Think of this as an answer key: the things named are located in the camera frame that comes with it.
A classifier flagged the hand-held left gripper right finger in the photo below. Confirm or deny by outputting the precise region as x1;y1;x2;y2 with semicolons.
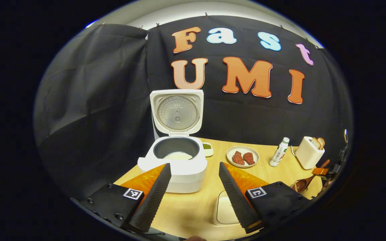
218;162;312;234

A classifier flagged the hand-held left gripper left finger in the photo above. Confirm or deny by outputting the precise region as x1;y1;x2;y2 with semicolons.
79;163;172;234

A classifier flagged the dark wooden spoon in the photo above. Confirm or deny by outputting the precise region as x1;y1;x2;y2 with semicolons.
295;159;331;193

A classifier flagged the white rice cooker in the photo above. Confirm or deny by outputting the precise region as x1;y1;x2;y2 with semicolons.
137;89;208;193

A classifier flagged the white rice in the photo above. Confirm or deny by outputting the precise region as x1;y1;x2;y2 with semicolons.
164;152;193;160

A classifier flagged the clear plastic rice container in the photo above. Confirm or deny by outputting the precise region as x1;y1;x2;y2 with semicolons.
212;191;241;225

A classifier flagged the cream toaster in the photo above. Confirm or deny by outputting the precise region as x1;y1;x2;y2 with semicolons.
295;136;325;170

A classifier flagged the white drink bottle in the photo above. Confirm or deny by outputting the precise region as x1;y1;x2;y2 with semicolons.
269;137;290;167

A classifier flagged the beige round plate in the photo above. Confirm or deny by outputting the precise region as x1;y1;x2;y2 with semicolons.
227;146;260;168

